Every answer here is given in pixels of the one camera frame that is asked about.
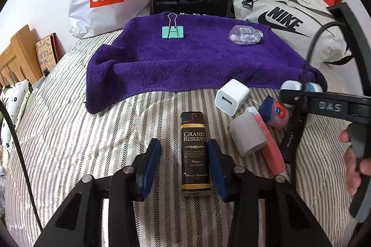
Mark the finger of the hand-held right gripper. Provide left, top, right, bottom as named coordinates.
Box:
left=280, top=88, right=309, bottom=117

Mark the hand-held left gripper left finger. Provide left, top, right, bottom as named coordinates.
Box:
left=33, top=138, right=161, bottom=247

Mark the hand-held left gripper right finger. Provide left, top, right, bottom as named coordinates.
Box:
left=207, top=139, right=334, bottom=247

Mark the white and blue stick tube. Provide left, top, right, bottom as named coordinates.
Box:
left=280, top=81, right=323, bottom=94

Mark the pink lip balm jar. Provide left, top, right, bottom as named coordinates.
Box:
left=259, top=96, right=290, bottom=128

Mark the dark brown lighter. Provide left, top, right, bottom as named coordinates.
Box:
left=180, top=111, right=212, bottom=198

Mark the white translucent container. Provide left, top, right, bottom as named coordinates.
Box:
left=227, top=115, right=268, bottom=156

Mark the black tube white script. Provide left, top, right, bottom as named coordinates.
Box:
left=282, top=116, right=305, bottom=163

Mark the pink tube white cap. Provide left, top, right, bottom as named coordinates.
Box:
left=246, top=107, right=288, bottom=176

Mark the white charger adapter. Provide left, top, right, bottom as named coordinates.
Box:
left=215, top=79, right=250, bottom=114

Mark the person's right hand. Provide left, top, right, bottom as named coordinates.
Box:
left=339, top=129, right=363, bottom=195

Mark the clear plastic bead bottle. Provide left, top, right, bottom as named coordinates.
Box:
left=227, top=25, right=264, bottom=45

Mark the purple towel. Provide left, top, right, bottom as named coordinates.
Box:
left=85, top=12, right=328, bottom=115

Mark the teal binder clip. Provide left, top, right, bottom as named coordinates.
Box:
left=161, top=13, right=185, bottom=40

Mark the white floral pillow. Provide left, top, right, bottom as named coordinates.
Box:
left=0, top=80, right=38, bottom=152

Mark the brown picture board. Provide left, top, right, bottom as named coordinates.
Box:
left=35, top=34, right=63, bottom=75

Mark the wooden headboard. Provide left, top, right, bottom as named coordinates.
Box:
left=0, top=24, right=42, bottom=88

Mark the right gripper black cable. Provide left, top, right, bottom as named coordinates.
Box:
left=290, top=21, right=339, bottom=178

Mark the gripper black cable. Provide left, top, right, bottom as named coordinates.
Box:
left=0, top=100, right=44, bottom=231
left=290, top=21, right=339, bottom=178

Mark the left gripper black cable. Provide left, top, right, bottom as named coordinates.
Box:
left=0, top=100, right=44, bottom=231

